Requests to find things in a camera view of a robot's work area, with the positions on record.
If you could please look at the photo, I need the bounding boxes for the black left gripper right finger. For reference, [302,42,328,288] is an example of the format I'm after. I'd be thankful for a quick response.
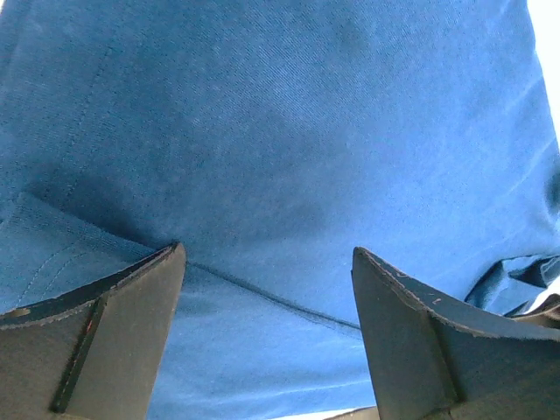
[352,248,559,419]

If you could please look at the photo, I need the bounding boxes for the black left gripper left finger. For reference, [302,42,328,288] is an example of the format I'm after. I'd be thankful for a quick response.
[1,243,186,419]

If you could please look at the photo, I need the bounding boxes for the dark blue t-shirt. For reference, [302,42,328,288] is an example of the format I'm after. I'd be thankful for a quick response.
[1,1,559,419]

